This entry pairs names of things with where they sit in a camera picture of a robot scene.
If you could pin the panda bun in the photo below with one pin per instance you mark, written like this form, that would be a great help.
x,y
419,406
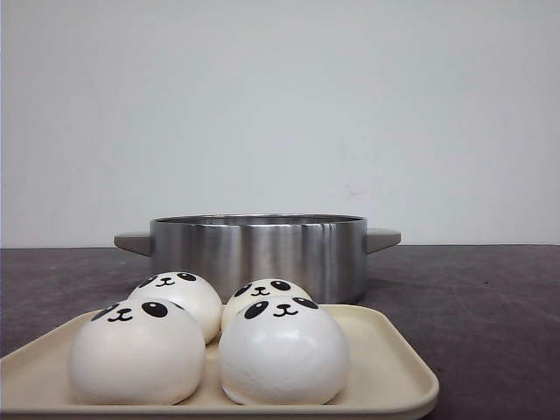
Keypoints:
x,y
193,293
137,351
283,350
258,290

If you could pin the stainless steel pot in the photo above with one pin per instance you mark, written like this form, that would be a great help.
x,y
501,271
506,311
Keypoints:
x,y
325,254

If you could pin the cream plastic tray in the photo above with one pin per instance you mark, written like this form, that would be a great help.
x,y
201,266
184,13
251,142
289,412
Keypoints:
x,y
388,380

